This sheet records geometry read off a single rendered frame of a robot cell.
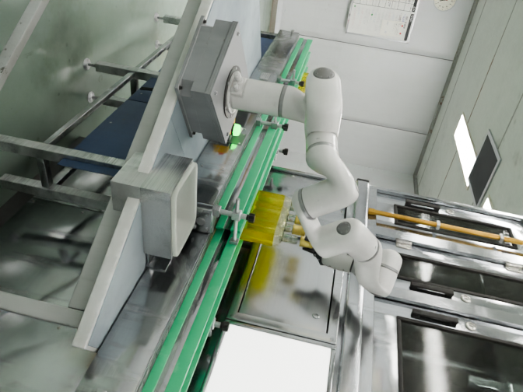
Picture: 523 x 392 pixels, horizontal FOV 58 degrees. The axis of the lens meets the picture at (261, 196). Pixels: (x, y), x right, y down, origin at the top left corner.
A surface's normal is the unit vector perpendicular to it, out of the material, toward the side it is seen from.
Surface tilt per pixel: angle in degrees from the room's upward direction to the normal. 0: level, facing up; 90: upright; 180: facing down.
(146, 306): 90
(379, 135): 90
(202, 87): 90
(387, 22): 85
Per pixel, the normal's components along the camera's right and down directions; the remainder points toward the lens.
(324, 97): 0.03, -0.62
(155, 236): -0.21, 0.56
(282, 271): 0.10, -0.80
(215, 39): -0.02, -0.39
